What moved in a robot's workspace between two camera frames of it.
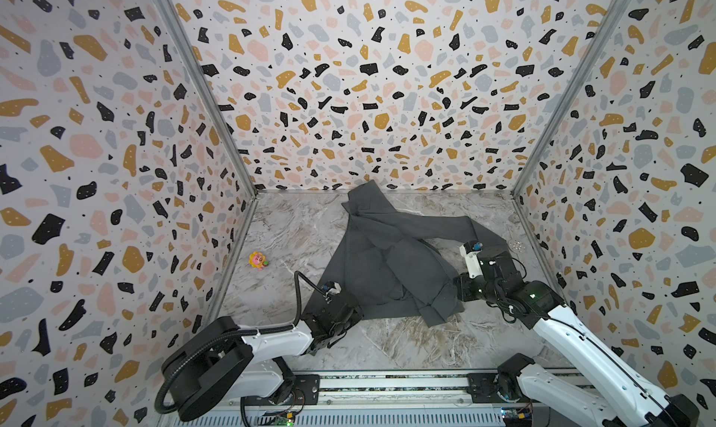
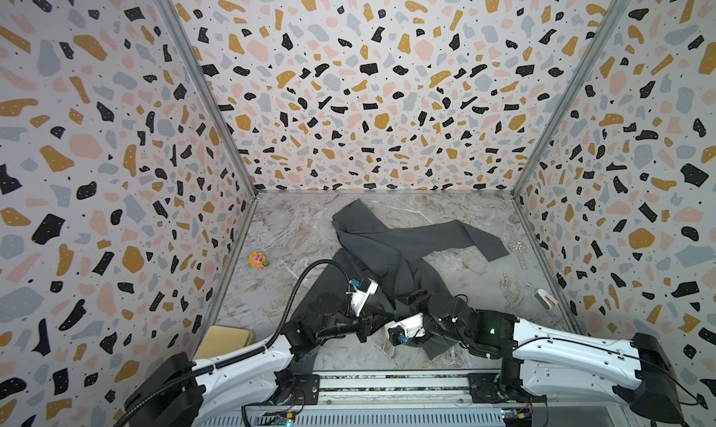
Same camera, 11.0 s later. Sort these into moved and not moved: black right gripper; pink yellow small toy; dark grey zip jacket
Moved: dark grey zip jacket; black right gripper
Not moved: pink yellow small toy
